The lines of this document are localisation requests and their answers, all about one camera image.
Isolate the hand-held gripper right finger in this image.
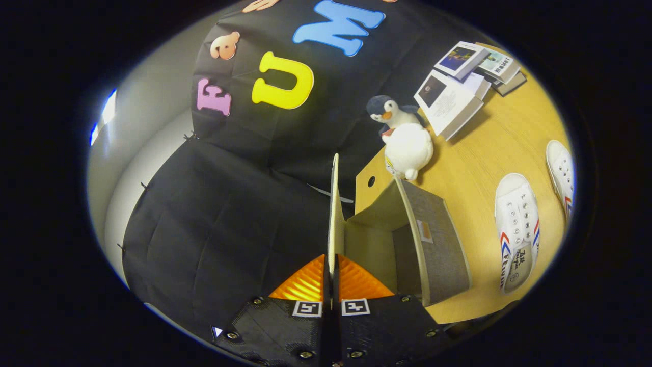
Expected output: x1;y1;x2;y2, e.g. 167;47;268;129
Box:
333;254;453;367

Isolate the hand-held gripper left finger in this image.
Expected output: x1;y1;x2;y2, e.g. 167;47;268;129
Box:
212;254;332;367

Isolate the grey fabric storage box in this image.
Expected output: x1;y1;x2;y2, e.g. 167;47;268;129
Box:
328;153;472;307

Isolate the white canvas shoe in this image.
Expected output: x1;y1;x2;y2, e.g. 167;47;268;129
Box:
494;172;540;295
546;140;576;225

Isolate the penguin plush toy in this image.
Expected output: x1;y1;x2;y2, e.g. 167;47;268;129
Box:
366;95;434;181

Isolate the white book with dark photo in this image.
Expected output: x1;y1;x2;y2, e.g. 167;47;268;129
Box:
414;70;484;141

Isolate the pale thin book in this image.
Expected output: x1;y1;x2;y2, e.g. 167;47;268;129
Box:
461;71;492;100

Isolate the dark cover book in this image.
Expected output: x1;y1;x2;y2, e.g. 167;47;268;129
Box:
492;71;528;97

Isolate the large ceiling light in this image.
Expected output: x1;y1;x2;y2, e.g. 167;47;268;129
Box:
89;88;119;147

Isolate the book with blue photo cover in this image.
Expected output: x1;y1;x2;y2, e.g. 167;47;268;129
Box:
434;41;491;81

